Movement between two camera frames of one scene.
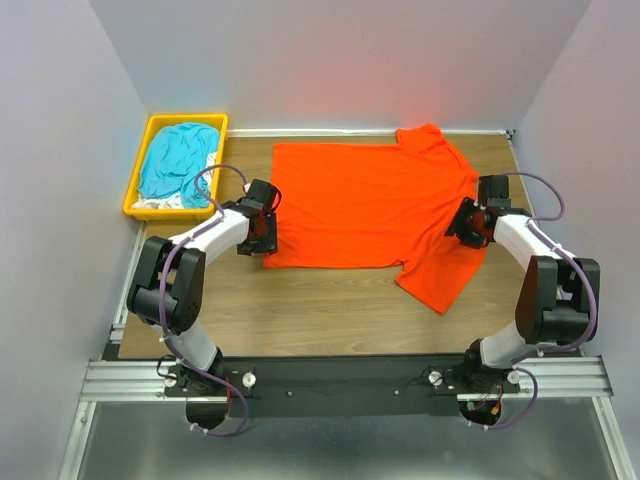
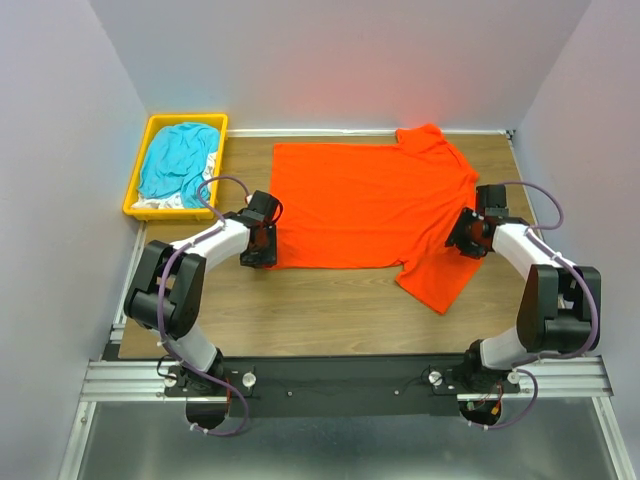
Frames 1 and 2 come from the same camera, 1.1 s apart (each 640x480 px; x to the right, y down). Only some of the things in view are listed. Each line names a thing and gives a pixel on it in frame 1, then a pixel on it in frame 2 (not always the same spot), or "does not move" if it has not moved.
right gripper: (461, 235) → (463, 236)
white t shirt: (176, 201) does not move
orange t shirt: (362, 205) does not move
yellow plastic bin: (174, 214) does not move
